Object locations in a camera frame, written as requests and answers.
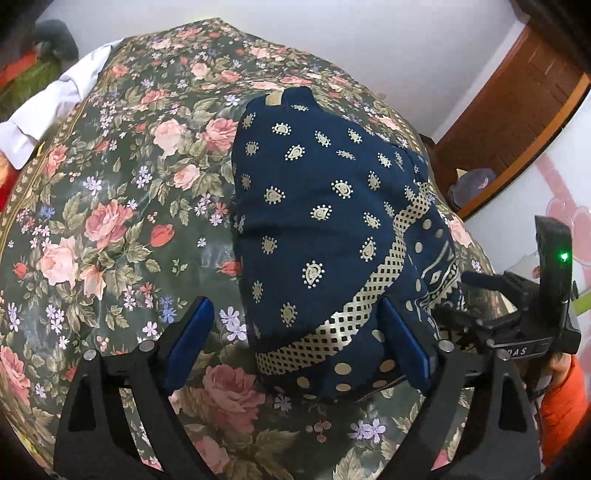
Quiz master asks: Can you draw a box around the floral bedspread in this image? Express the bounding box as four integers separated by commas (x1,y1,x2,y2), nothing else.
0,18,515,480

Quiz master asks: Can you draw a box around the blue grey cap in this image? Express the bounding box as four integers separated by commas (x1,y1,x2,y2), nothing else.
446,168,498,212

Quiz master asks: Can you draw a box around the wooden door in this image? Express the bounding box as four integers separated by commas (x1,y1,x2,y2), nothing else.
431,23,591,223

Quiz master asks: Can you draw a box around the person's right hand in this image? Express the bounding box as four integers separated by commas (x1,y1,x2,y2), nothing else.
549,352,574,386

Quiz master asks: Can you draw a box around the grey plush toy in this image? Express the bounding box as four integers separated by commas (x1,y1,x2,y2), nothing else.
34,19,80,62

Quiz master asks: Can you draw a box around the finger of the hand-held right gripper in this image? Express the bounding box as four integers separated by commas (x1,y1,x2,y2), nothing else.
461,270,509,294
431,301,497,334

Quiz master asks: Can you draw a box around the red cloth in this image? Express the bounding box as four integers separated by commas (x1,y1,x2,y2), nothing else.
0,152,19,208

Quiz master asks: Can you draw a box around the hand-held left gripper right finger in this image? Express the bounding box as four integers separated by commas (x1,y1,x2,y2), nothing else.
376,298,542,480

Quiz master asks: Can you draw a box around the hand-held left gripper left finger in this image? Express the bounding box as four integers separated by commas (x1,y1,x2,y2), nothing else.
53,296,216,480

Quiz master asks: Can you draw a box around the navy patterned garment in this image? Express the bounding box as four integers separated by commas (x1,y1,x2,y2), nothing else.
229,87,468,403

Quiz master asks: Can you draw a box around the white cloth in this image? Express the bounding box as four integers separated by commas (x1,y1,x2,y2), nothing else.
0,39,123,169

